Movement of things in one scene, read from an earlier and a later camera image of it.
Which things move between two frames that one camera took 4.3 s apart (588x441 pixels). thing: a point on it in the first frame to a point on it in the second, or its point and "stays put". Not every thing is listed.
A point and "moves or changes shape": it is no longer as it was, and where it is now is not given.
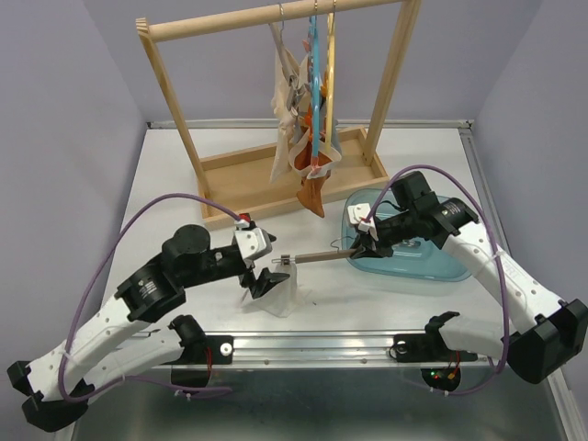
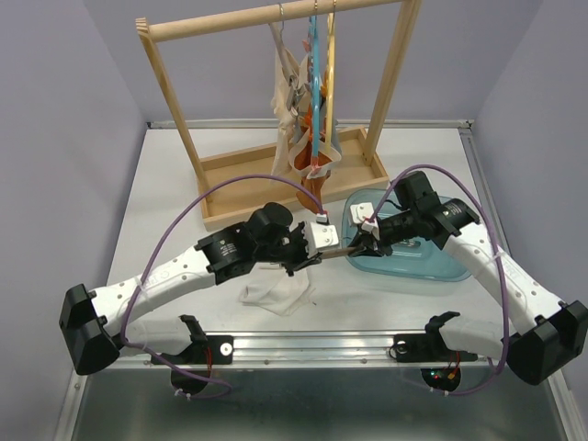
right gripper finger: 364,240 stays put
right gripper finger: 372,250 stays put
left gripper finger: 265,280 to 316,260
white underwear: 281,299 moves or changes shape
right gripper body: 391,230 stays put
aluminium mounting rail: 328,349 stays put
